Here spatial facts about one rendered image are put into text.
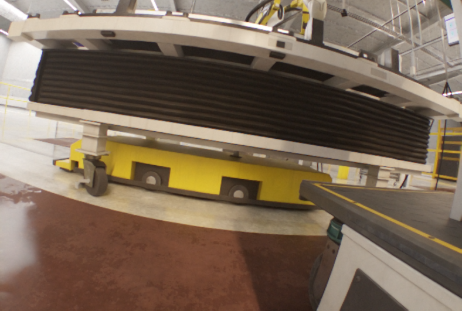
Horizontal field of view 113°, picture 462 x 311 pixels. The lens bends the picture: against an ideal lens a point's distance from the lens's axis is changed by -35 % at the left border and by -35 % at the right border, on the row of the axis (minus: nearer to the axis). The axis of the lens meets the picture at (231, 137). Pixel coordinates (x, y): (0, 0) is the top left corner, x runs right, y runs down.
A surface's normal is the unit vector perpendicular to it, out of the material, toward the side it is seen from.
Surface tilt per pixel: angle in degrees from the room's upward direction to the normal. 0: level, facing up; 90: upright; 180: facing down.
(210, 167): 90
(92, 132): 90
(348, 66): 90
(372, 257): 90
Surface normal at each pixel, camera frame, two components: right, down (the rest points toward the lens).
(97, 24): 0.07, 0.01
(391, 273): -0.98, -0.15
